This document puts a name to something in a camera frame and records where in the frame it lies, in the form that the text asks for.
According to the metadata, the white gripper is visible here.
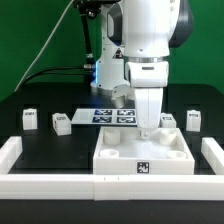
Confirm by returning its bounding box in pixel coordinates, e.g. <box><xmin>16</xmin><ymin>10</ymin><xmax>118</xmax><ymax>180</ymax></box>
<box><xmin>125</xmin><ymin>61</ymin><xmax>169</xmax><ymax>138</ymax></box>

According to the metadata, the white sheet with tags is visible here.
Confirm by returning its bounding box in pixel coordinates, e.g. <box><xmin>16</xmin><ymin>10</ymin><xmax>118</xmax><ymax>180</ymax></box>
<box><xmin>72</xmin><ymin>108</ymin><xmax>137</xmax><ymax>125</ymax></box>

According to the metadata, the grey cable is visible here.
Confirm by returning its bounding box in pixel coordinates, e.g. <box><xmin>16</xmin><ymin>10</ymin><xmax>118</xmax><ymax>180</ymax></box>
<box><xmin>13</xmin><ymin>0</ymin><xmax>75</xmax><ymax>93</ymax></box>

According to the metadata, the black cable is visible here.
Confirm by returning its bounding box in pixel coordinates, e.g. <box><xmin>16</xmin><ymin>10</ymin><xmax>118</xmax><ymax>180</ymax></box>
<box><xmin>20</xmin><ymin>65</ymin><xmax>98</xmax><ymax>88</ymax></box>

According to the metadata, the white U-shaped obstacle fence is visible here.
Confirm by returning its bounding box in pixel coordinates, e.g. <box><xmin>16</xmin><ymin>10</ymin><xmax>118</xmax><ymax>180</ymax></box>
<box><xmin>0</xmin><ymin>136</ymin><xmax>224</xmax><ymax>201</ymax></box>

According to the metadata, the white square tabletop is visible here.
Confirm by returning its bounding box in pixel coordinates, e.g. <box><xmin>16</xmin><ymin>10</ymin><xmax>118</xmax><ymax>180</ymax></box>
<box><xmin>93</xmin><ymin>127</ymin><xmax>195</xmax><ymax>175</ymax></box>

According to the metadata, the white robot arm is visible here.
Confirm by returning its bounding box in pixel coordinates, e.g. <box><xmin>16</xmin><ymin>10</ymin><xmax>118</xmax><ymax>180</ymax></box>
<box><xmin>91</xmin><ymin>0</ymin><xmax>193</xmax><ymax>139</ymax></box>

